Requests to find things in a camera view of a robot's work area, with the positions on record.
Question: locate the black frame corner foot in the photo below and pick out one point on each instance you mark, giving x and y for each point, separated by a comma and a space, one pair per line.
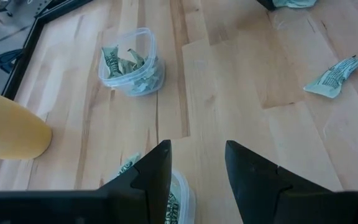
9, 60

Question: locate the clear plastic food container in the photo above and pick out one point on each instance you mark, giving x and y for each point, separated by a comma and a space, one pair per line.
141, 37
186, 199

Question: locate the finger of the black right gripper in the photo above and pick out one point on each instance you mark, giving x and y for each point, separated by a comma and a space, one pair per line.
266, 3

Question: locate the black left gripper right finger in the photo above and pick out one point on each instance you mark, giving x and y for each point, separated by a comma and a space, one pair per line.
259, 199

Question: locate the black aluminium table frame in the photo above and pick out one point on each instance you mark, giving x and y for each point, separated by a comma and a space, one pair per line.
64, 9

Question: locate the yellow ceramic mug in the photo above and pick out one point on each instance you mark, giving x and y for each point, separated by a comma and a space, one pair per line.
11, 130

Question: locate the small printed condiment packet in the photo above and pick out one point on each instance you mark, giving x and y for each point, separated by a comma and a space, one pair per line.
137, 57
112, 60
334, 77
294, 2
172, 207
128, 163
146, 82

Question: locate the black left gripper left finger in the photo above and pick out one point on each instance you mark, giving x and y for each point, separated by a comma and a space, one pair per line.
141, 202

